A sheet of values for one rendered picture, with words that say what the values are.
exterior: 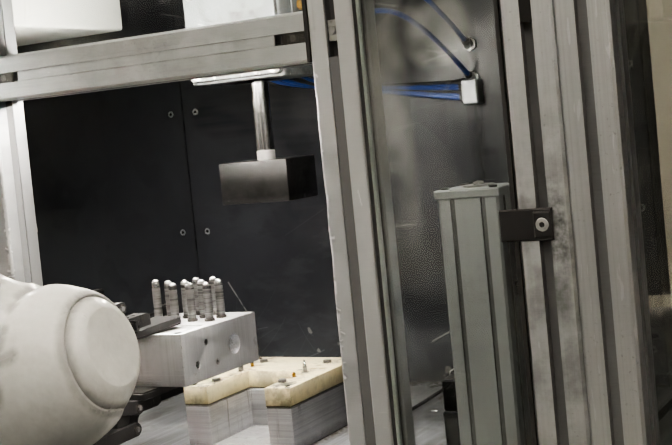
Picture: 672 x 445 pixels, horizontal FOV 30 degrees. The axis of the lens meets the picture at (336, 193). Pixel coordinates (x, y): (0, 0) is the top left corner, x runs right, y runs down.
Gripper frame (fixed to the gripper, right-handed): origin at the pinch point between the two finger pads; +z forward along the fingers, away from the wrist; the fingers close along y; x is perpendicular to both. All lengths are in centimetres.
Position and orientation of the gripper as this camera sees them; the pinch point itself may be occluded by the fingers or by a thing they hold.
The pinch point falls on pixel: (152, 356)
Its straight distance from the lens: 118.8
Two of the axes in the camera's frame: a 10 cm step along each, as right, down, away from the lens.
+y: -1.1, -9.9, -0.8
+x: -8.7, 0.6, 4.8
